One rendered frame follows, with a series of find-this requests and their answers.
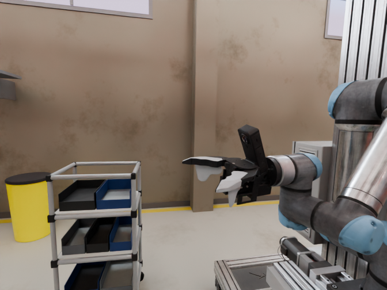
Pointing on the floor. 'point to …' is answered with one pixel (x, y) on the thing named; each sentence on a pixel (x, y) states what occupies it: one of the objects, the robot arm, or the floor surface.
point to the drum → (29, 205)
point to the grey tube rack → (98, 228)
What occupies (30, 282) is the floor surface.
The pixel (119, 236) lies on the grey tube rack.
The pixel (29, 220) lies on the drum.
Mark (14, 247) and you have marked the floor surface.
